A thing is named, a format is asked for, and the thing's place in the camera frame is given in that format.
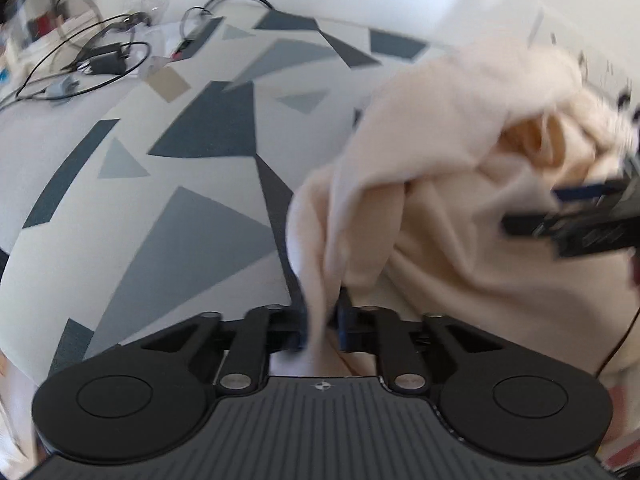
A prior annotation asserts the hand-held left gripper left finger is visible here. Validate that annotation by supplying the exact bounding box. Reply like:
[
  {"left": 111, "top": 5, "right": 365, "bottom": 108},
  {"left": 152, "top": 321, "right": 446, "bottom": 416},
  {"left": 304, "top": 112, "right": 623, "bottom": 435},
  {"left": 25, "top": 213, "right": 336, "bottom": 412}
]
[{"left": 142, "top": 302, "right": 311, "bottom": 394}]

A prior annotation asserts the small white blue connector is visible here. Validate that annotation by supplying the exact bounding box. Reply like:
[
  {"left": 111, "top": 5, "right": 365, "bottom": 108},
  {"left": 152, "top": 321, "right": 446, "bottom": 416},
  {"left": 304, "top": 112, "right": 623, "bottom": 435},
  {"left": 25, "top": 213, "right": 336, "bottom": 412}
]
[{"left": 42, "top": 77, "right": 81, "bottom": 104}]

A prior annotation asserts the black power strip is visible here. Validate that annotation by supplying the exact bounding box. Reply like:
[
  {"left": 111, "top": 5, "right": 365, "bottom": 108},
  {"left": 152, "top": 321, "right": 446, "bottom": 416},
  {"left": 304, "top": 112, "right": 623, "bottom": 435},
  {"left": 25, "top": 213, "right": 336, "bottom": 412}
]
[{"left": 172, "top": 7, "right": 224, "bottom": 61}]

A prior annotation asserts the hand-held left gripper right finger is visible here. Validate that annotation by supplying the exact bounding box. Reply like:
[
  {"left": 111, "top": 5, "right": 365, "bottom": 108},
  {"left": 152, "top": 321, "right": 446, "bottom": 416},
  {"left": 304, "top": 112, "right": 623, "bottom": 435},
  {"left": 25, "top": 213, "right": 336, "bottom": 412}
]
[{"left": 336, "top": 287, "right": 504, "bottom": 394}]

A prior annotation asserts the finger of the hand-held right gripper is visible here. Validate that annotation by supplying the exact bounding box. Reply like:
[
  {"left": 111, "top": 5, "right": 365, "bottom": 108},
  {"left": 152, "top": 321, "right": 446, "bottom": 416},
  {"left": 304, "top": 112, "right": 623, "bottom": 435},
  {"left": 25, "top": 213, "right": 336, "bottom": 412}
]
[
  {"left": 501, "top": 212, "right": 561, "bottom": 242},
  {"left": 552, "top": 180, "right": 628, "bottom": 206}
]

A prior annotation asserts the black power adapter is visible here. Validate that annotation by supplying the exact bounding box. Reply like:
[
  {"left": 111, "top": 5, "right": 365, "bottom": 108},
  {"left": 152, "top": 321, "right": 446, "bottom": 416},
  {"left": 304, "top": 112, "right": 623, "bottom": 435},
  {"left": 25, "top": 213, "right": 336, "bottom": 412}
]
[{"left": 87, "top": 47, "right": 129, "bottom": 76}]

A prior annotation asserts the cream sweatshirt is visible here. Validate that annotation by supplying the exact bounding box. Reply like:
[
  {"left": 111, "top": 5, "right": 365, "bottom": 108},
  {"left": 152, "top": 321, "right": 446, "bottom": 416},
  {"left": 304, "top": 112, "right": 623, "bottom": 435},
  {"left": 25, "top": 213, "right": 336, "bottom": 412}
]
[{"left": 286, "top": 35, "right": 640, "bottom": 378}]

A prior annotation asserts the thin black cable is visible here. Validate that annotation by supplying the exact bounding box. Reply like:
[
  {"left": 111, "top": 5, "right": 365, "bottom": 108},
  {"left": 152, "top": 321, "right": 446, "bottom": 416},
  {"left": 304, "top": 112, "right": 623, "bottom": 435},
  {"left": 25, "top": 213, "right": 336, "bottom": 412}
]
[{"left": 595, "top": 310, "right": 640, "bottom": 378}]

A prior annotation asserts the geometric patterned bed sheet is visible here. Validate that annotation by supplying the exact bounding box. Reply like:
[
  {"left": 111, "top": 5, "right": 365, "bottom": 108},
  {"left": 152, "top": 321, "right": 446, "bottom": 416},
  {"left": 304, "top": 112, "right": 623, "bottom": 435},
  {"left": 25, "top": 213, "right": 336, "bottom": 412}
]
[{"left": 0, "top": 9, "right": 451, "bottom": 378}]

